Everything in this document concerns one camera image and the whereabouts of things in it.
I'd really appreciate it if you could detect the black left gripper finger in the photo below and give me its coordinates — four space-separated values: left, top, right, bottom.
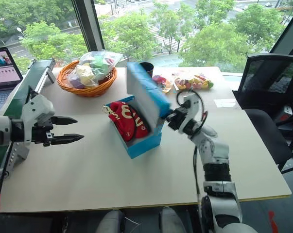
51 116 78 126
50 133 85 147

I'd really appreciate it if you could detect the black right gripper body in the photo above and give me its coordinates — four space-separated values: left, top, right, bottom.
170 100 193 132

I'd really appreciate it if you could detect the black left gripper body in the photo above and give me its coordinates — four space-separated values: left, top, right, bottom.
31 116 55 148

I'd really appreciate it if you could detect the blue cardboard box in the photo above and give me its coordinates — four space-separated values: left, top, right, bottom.
104 62 172 160

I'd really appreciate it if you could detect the green conveyor belt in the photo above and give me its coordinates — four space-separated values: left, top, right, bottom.
0 58 56 181

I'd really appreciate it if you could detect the clear bag of red blue pieces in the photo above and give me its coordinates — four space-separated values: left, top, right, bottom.
152 75 173 94

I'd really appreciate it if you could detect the clear bag of yellow pink pieces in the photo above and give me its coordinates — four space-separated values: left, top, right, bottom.
172 73 214 92

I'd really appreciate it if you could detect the orange wicker basket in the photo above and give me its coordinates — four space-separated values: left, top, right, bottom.
56 60 118 98

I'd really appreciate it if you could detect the white paper label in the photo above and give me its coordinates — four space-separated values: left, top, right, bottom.
214 99 237 108

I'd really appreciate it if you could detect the black cup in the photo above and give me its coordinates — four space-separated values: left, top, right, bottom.
139 62 154 78

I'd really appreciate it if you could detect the clear bag of pastel toys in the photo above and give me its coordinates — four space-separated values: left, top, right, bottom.
66 50 124 89

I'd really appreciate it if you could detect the open laptop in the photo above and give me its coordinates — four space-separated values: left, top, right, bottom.
0 47 24 115

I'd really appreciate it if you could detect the black mesh office chair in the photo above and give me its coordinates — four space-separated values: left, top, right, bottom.
232 53 293 173

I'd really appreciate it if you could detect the grey rounded shape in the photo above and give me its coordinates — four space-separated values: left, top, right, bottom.
97 209 124 233
159 207 187 233

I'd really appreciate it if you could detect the dark window mullion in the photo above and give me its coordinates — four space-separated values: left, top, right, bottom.
269 0 293 56
71 0 105 53

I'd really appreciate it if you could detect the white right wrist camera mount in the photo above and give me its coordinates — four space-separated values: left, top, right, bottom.
178 93 201 135

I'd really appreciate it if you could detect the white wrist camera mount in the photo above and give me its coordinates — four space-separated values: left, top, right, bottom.
21 93 56 144
178 93 201 135

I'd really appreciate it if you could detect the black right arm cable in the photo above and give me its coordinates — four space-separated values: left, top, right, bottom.
176 88 208 196

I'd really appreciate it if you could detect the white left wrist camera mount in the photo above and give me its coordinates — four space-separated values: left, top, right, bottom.
21 93 56 144

